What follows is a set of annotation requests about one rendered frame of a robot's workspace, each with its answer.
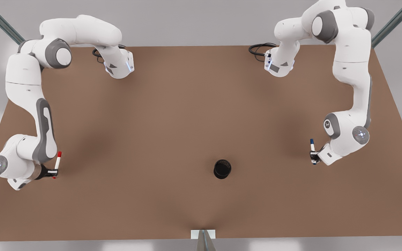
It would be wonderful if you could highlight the silver frame post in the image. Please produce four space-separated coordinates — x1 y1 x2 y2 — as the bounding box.
371 0 402 48
196 230 216 251
0 0 25 44

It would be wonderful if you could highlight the black cable loop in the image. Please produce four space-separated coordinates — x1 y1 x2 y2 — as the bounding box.
92 44 127 64
248 43 278 62

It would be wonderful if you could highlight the white post foot plate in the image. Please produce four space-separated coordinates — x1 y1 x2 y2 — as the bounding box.
191 229 217 239

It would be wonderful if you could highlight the blue capped white marker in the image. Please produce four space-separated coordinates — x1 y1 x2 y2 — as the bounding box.
310 138 318 165

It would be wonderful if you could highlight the black mesh pen cup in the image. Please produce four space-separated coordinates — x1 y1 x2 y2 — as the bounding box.
213 159 232 180

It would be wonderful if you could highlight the red capped white marker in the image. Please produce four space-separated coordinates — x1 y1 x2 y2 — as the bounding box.
52 151 62 180

